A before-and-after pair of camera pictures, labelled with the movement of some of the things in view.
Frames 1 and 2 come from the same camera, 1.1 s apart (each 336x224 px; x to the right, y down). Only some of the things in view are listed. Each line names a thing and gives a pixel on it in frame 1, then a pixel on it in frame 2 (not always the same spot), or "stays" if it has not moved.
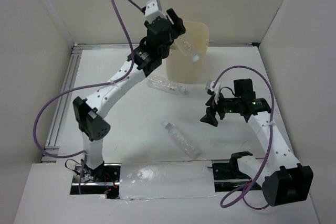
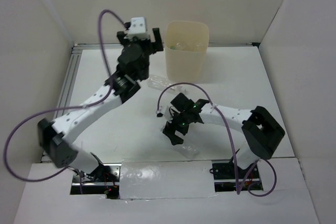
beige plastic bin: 181,70 stays
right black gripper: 210,117 to 175,139
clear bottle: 184,45 to 189,45
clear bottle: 167,85 stays
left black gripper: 179,28 to 154,46
